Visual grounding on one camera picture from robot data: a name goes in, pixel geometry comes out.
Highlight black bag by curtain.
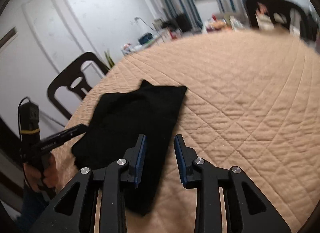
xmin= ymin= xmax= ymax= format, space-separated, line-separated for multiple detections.
xmin=162 ymin=13 xmax=193 ymax=33

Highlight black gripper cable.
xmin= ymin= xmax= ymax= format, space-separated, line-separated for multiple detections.
xmin=17 ymin=96 xmax=32 ymax=174

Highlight blue bag on desk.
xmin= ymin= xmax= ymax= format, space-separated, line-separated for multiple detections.
xmin=138 ymin=32 xmax=154 ymax=45

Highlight black chair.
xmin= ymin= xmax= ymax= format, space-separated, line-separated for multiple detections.
xmin=47 ymin=52 xmax=110 ymax=120
xmin=245 ymin=0 xmax=318 ymax=41

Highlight black chair right side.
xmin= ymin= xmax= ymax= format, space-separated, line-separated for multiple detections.
xmin=245 ymin=0 xmax=318 ymax=41

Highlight black pants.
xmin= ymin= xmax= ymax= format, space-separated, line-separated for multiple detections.
xmin=71 ymin=80 xmax=187 ymax=216

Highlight black chair left side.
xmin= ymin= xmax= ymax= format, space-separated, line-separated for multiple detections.
xmin=47 ymin=52 xmax=110 ymax=120

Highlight wall air vent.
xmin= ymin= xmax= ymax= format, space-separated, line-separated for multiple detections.
xmin=0 ymin=27 xmax=17 ymax=48

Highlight green potted plant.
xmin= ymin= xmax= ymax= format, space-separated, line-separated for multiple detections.
xmin=104 ymin=50 xmax=115 ymax=69

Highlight beige quilted bed cover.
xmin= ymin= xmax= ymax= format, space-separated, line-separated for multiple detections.
xmin=68 ymin=30 xmax=319 ymax=232

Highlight person's left hand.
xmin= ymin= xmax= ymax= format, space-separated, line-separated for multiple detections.
xmin=23 ymin=153 xmax=59 ymax=194

